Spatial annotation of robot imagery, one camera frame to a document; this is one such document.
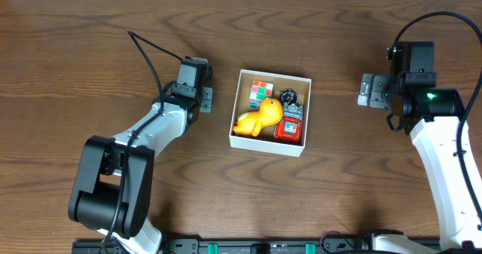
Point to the orange dinosaur toy figure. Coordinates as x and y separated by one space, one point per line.
252 123

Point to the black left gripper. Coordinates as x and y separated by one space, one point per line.
205 99

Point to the black round cap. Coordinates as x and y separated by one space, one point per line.
288 96

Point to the white cardboard box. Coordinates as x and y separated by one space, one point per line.
266 142

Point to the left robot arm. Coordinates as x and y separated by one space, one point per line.
112 189

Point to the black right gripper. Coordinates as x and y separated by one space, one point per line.
378 83

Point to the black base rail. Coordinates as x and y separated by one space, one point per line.
333 242

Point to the red grey toy truck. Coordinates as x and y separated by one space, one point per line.
289 128

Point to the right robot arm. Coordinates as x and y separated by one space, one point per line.
432 117

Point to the multicolour puzzle cube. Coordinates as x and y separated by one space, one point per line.
259 91

